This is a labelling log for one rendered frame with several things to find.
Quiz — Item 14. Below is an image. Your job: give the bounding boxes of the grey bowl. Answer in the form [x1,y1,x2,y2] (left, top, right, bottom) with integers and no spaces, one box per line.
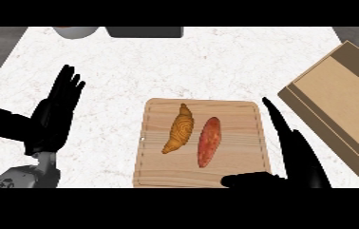
[51,27,100,40]

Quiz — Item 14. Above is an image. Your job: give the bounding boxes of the golden brown croissant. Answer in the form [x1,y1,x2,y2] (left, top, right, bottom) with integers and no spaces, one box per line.
[160,103,194,155]

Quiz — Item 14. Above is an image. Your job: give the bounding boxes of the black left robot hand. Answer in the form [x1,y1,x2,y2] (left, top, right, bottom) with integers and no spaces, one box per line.
[0,64,87,157]

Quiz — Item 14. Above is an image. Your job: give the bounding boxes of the dark grey rectangular appliance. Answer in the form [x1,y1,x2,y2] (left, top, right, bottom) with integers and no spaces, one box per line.
[103,27,184,39]

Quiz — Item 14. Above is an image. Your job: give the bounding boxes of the wooden cutting board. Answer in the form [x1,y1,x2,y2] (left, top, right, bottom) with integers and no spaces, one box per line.
[131,97,271,189]

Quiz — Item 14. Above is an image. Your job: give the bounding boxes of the brown cardboard box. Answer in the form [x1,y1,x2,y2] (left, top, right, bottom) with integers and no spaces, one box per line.
[276,39,359,177]

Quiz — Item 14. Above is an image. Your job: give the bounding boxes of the red orange sweet potato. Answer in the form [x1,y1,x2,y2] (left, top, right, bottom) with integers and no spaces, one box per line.
[196,116,222,169]

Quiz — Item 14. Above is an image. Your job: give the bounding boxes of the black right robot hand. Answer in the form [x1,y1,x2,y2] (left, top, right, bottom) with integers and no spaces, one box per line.
[220,96,333,189]

